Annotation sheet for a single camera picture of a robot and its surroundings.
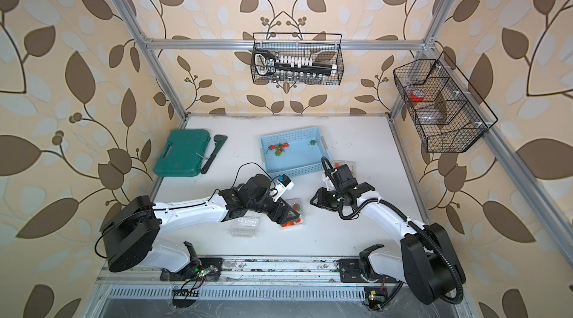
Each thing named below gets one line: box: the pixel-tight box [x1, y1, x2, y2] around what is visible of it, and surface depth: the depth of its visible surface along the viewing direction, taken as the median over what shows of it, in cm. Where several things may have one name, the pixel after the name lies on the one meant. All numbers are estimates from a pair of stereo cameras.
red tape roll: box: [409, 89, 426, 103], surface depth 84 cm
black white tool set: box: [253, 49, 338, 83], surface depth 86 cm
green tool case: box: [153, 129, 212, 178], surface depth 101 cm
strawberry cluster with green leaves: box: [265, 142, 290, 157], surface depth 107 cm
